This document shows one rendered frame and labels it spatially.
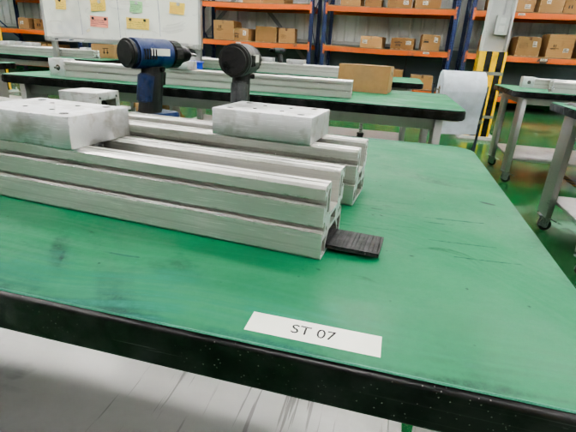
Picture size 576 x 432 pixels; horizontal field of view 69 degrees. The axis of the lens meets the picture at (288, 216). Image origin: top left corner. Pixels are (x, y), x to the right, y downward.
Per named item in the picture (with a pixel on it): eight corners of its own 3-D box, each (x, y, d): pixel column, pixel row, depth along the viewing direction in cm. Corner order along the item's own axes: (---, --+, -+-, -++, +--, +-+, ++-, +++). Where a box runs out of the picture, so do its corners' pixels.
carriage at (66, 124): (-21, 155, 57) (-32, 104, 54) (47, 141, 67) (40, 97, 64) (75, 171, 52) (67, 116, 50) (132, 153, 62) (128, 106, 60)
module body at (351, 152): (-37, 143, 85) (-47, 100, 82) (8, 135, 94) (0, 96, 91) (351, 207, 63) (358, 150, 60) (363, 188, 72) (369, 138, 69)
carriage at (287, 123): (212, 150, 67) (212, 106, 64) (241, 138, 76) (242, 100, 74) (309, 164, 62) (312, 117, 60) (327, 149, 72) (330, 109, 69)
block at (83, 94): (57, 132, 100) (51, 91, 96) (87, 124, 110) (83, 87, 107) (94, 136, 98) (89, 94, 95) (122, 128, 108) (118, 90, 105)
